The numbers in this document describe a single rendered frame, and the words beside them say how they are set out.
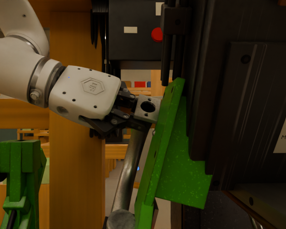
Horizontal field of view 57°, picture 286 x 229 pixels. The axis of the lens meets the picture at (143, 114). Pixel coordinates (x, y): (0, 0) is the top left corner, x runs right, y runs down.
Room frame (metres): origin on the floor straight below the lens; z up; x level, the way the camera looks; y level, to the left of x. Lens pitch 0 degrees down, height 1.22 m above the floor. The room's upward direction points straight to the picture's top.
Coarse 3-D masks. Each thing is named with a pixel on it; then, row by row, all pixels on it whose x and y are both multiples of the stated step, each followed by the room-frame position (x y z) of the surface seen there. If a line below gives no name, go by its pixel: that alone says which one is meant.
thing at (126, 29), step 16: (112, 0) 0.60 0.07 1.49; (128, 0) 0.61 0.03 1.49; (144, 0) 0.61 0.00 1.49; (160, 0) 0.61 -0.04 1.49; (176, 0) 0.61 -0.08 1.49; (112, 16) 0.60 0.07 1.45; (128, 16) 0.61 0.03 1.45; (144, 16) 0.61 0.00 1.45; (160, 16) 0.61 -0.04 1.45; (112, 32) 0.60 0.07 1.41; (128, 32) 0.60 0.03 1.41; (144, 32) 0.61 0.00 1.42; (160, 32) 0.60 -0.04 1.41; (112, 48) 0.60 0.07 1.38; (128, 48) 0.61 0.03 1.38; (144, 48) 0.61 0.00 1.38; (160, 48) 0.61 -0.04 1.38; (112, 64) 0.65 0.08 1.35; (128, 64) 0.65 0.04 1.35; (144, 64) 0.65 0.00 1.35; (160, 64) 0.65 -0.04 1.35
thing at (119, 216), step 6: (120, 210) 0.35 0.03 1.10; (126, 210) 0.35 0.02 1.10; (108, 216) 0.34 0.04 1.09; (114, 216) 0.34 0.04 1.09; (120, 216) 0.34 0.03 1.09; (126, 216) 0.35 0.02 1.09; (132, 216) 0.35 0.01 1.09; (108, 222) 0.33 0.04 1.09; (114, 222) 0.34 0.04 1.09; (120, 222) 0.34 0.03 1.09; (126, 222) 0.34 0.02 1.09; (132, 222) 0.34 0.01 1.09; (108, 228) 0.33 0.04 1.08; (114, 228) 0.33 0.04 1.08; (120, 228) 0.33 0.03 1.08; (126, 228) 0.33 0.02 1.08; (132, 228) 0.34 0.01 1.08
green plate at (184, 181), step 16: (176, 80) 0.34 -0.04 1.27; (176, 96) 0.34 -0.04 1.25; (160, 112) 0.42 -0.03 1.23; (176, 112) 0.34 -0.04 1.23; (160, 128) 0.37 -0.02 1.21; (176, 128) 0.35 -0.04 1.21; (160, 144) 0.34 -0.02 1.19; (176, 144) 0.35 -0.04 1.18; (160, 160) 0.34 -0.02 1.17; (176, 160) 0.35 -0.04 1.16; (144, 176) 0.41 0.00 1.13; (160, 176) 0.35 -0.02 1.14; (176, 176) 0.35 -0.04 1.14; (192, 176) 0.35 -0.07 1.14; (208, 176) 0.35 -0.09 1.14; (144, 192) 0.36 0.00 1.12; (160, 192) 0.35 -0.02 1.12; (176, 192) 0.35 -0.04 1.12; (192, 192) 0.35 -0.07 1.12
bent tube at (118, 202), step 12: (144, 96) 0.47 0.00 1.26; (144, 108) 0.47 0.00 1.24; (156, 108) 0.45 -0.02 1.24; (144, 120) 0.44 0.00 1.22; (156, 120) 0.43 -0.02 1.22; (132, 132) 0.49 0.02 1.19; (132, 144) 0.50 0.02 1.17; (132, 156) 0.51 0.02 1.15; (132, 168) 0.51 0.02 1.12; (120, 180) 0.50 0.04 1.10; (132, 180) 0.50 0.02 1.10; (120, 192) 0.47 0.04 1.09; (120, 204) 0.45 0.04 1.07
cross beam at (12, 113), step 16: (0, 112) 0.78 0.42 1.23; (16, 112) 0.78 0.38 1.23; (32, 112) 0.79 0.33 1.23; (48, 112) 0.79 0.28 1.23; (128, 112) 0.80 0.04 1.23; (0, 128) 0.78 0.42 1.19; (16, 128) 0.78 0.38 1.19; (32, 128) 0.79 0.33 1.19; (48, 128) 0.79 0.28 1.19; (128, 128) 0.80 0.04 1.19
